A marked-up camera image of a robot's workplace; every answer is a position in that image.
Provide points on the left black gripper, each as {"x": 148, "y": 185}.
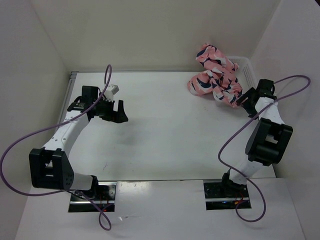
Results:
{"x": 115, "y": 116}

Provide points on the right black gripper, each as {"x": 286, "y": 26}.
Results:
{"x": 252, "y": 112}

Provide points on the pink shark print shorts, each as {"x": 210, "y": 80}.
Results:
{"x": 218, "y": 78}

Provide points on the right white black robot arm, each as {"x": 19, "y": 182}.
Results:
{"x": 268, "y": 141}

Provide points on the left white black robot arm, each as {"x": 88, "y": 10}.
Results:
{"x": 50, "y": 167}

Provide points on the white plastic mesh basket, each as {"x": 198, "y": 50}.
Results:
{"x": 245, "y": 72}

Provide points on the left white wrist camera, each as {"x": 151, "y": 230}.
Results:
{"x": 110, "y": 92}

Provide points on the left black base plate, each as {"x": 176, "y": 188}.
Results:
{"x": 104, "y": 198}

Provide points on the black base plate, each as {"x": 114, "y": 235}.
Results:
{"x": 104, "y": 198}
{"x": 216, "y": 198}

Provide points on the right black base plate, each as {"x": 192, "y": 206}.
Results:
{"x": 216, "y": 198}

